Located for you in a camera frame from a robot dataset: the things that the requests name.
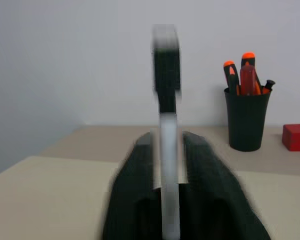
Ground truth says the small black handle screwdriver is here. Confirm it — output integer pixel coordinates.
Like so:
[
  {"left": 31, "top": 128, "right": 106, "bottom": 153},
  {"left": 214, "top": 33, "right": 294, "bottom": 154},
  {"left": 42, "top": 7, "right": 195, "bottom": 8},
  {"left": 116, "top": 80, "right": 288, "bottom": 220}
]
[{"left": 261, "top": 79, "right": 276, "bottom": 95}]

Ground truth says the red transparent handle screwdriver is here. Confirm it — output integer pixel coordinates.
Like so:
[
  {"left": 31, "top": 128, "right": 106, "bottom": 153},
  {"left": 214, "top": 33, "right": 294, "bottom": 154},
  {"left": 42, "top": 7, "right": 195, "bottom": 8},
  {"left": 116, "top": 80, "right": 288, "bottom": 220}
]
[{"left": 239, "top": 64, "right": 257, "bottom": 96}]

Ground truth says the black plastic cup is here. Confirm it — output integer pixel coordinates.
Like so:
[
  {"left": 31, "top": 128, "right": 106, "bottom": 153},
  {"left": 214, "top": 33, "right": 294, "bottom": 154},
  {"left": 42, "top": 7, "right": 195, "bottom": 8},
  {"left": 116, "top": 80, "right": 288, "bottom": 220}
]
[{"left": 223, "top": 85, "right": 273, "bottom": 152}]

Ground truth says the red block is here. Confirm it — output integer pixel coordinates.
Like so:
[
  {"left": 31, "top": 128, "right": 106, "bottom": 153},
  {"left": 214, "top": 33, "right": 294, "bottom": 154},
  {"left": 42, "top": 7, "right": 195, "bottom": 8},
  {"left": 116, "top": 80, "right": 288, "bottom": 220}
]
[{"left": 281, "top": 123, "right": 300, "bottom": 152}]

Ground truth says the orange black handle screwdriver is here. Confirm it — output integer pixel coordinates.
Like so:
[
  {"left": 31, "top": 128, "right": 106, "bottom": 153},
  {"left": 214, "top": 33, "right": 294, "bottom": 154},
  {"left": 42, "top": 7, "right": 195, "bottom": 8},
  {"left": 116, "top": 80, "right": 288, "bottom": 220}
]
[
  {"left": 223, "top": 60, "right": 241, "bottom": 96},
  {"left": 241, "top": 52, "right": 263, "bottom": 95}
]

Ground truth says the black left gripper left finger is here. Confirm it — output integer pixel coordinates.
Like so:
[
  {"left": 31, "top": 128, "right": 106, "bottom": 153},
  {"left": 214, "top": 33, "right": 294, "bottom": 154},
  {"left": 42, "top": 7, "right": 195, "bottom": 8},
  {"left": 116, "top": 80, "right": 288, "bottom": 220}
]
[{"left": 101, "top": 131, "right": 164, "bottom": 240}]

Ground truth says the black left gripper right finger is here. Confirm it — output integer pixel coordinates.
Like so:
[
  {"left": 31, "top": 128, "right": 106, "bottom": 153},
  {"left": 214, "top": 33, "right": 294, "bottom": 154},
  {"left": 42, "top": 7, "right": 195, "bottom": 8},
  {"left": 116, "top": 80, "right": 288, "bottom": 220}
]
[{"left": 176, "top": 131, "right": 273, "bottom": 240}]

